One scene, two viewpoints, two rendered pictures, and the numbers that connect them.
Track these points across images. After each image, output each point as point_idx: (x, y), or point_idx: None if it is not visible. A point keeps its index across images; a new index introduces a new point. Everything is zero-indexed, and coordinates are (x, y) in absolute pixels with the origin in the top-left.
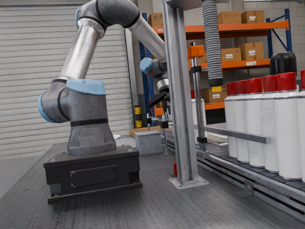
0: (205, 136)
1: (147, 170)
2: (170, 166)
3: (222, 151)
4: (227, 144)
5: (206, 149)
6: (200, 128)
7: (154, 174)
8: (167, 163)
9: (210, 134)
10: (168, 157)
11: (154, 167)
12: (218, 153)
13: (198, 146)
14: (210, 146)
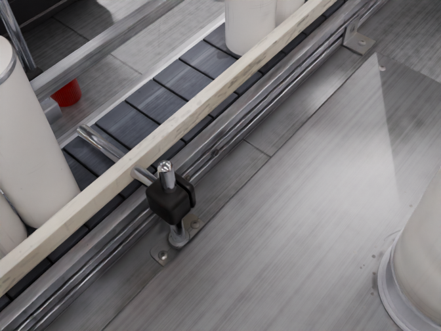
0: (245, 40)
1: (77, 27)
2: (124, 53)
3: (131, 139)
4: (92, 144)
5: (155, 90)
6: (17, 51)
7: (48, 54)
8: (155, 33)
9: (255, 45)
10: (214, 10)
11: (108, 25)
12: (103, 136)
13: (196, 56)
14: (200, 86)
